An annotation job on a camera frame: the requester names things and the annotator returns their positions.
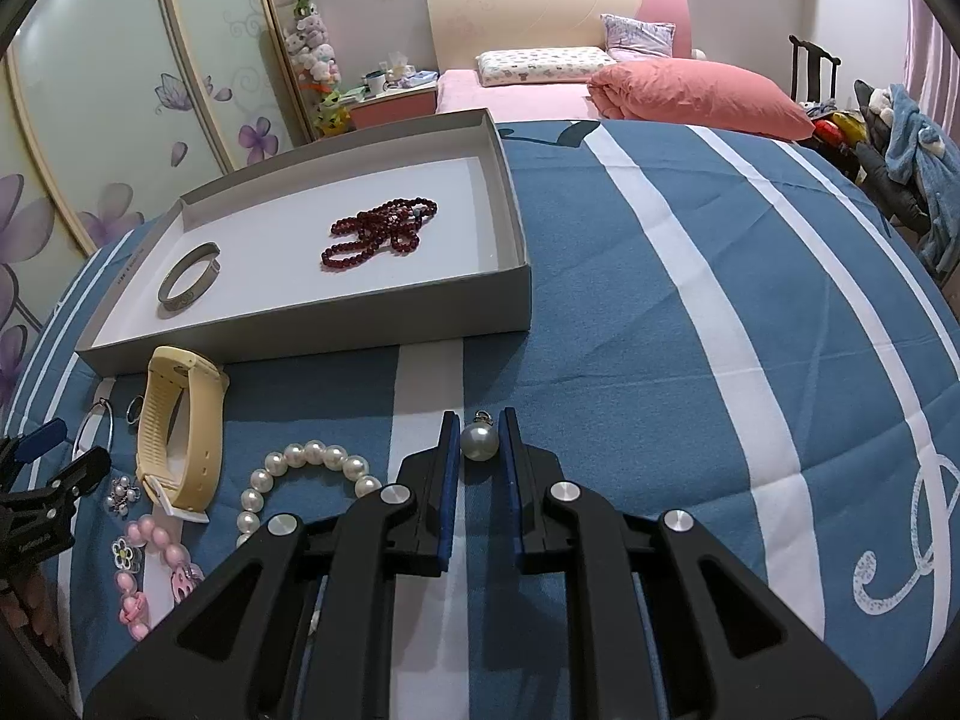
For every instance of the thin silver bangle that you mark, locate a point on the thin silver bangle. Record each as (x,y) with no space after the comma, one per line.
(103,390)

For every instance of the blue plush garment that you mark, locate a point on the blue plush garment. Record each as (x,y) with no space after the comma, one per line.
(919,142)

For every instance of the white mug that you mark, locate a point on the white mug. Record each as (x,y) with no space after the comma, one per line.
(375,82)

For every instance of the blue white striped blanket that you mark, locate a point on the blue white striped blanket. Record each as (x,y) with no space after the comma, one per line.
(637,315)

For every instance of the pink quilt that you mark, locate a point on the pink quilt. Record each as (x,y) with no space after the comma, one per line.
(690,94)

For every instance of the wide silver bangle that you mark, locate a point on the wide silver bangle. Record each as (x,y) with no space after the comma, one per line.
(169,298)

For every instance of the pink bed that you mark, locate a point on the pink bed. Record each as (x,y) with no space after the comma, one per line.
(517,96)

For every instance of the dark office chair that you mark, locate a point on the dark office chair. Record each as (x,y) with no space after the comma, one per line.
(889,187)

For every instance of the purple patterned pillow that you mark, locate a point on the purple patterned pillow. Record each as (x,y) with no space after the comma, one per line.
(637,36)

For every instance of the grey cardboard box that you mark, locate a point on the grey cardboard box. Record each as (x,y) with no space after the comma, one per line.
(300,345)

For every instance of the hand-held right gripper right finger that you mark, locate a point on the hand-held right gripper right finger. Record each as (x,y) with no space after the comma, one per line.
(511,465)

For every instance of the flower print wardrobe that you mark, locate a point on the flower print wardrobe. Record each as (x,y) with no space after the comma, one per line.
(112,52)

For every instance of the beige pink headboard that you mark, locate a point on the beige pink headboard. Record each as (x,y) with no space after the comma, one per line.
(525,15)

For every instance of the pink curtain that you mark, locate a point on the pink curtain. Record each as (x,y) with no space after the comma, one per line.
(937,37)

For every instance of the pink beige nightstand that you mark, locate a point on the pink beige nightstand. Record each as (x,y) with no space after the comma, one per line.
(394,106)

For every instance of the red yellow toys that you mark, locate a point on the red yellow toys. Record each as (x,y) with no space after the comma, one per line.
(836,131)

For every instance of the hanging column of plush toys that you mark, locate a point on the hanging column of plush toys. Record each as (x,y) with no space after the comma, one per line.
(315,52)

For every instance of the white patterned pillow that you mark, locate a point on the white patterned pillow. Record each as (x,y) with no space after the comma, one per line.
(540,66)

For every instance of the yellow watch band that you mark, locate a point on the yellow watch band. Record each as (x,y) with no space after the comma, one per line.
(161,420)

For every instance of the grey pearl pendant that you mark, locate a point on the grey pearl pendant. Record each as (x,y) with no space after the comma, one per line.
(477,441)

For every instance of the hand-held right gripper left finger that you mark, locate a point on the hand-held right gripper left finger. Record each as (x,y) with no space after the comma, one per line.
(448,465)

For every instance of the dark wooden chair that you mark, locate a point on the dark wooden chair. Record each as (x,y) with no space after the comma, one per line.
(806,67)

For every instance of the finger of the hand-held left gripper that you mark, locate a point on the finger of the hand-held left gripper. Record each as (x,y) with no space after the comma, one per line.
(75,474)
(39,439)

